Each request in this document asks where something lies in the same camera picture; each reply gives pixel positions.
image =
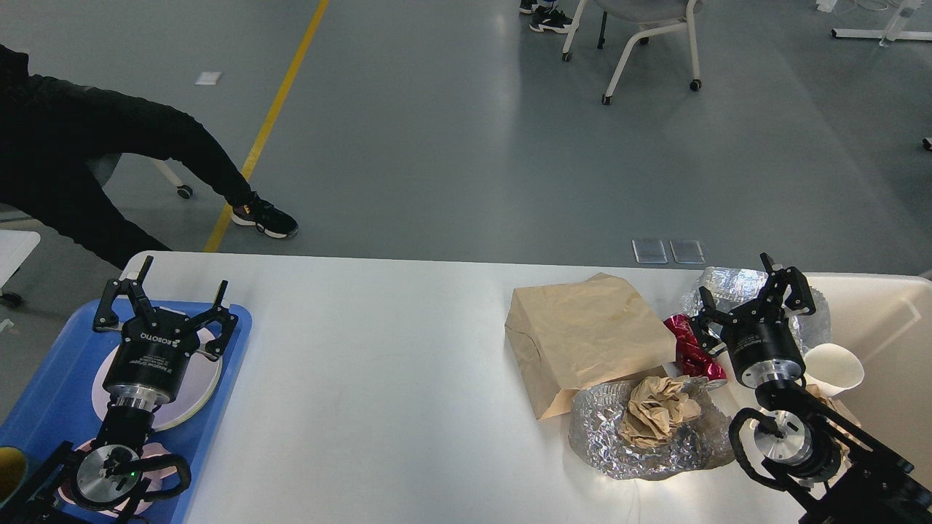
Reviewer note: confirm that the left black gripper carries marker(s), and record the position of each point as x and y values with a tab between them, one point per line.
149	356

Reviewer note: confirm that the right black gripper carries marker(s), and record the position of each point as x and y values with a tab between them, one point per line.
759	352

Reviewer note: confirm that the pink plate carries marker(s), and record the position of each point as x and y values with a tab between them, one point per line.
201	379

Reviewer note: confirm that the brown paper ball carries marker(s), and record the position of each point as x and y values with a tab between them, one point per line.
656	409

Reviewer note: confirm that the foil tray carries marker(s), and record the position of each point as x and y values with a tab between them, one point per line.
596	420

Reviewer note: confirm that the brown paper bag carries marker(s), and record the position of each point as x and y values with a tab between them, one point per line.
569	337

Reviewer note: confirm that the dark teal cup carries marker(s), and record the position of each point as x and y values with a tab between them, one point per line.
14	470

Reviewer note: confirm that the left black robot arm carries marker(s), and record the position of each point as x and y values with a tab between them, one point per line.
116	422

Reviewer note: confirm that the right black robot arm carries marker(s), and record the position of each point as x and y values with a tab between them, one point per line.
792	442

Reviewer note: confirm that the back crumpled foil container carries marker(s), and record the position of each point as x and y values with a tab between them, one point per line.
733	287

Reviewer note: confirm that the crushed red can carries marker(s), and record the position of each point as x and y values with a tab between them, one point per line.
690	358

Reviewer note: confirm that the right floor socket cover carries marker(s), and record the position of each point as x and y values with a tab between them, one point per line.
687	251

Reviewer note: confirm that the floor socket cover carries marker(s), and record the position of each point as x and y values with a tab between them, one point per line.
649	251
687	251

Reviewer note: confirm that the white paper cup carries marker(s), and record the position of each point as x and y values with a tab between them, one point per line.
833	369

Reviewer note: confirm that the left floor socket cover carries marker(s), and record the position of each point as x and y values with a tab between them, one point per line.
649	251

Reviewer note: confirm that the blue plastic tray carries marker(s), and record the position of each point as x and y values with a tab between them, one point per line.
56	406

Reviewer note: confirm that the crumpled brown paper scrap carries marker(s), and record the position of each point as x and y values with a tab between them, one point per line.
839	408

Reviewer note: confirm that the white plastic bin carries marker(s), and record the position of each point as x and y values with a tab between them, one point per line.
884	321

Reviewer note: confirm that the black sneaker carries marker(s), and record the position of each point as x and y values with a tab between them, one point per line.
262	215

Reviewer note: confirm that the white side table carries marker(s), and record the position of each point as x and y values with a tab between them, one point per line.
16	246

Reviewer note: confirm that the seated person in black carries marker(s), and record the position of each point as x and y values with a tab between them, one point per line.
51	128

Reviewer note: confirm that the white stand base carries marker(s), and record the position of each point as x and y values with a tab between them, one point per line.
895	29

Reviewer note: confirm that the black sneakers at top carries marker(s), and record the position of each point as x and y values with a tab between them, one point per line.
546	16

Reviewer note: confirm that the white frame office chair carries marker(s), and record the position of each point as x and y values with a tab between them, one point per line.
652	18

